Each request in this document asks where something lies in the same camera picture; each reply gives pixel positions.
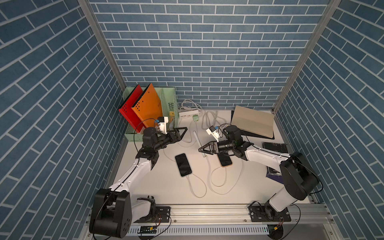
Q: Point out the black book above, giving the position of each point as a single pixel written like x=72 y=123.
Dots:
x=276 y=147

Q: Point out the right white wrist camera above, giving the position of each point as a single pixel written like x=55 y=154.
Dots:
x=214 y=131

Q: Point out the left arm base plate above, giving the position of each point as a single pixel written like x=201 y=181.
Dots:
x=160 y=215

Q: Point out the phone pink case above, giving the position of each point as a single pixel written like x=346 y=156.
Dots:
x=225 y=159

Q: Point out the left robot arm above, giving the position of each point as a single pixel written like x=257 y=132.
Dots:
x=113 y=211

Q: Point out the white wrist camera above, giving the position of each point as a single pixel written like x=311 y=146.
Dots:
x=162 y=124
x=214 y=131

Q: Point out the phone green case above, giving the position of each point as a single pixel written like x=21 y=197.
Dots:
x=199 y=143

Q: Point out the phone blue case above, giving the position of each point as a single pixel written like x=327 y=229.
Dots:
x=183 y=165

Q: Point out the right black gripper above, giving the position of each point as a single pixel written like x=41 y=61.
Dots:
x=207 y=152

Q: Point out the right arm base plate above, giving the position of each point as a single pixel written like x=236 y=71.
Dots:
x=258 y=214

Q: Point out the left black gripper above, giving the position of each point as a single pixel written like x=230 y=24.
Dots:
x=176 y=139

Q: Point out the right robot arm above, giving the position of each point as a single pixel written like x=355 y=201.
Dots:
x=299 y=178

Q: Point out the aluminium front rail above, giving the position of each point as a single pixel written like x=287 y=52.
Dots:
x=239 y=214

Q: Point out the orange file folder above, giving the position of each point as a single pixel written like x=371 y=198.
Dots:
x=149 y=106

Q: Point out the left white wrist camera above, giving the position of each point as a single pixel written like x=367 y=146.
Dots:
x=162 y=124

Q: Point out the green plastic file basket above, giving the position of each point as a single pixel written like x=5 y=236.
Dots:
x=169 y=106

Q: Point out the white power strip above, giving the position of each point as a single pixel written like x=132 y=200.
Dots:
x=188 y=114

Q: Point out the red file folder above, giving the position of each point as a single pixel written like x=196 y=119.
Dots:
x=127 y=111

